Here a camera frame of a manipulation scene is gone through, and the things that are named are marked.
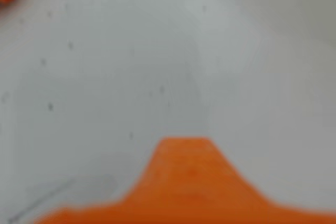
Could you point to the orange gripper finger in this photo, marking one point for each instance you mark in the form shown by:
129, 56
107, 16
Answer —
189, 182

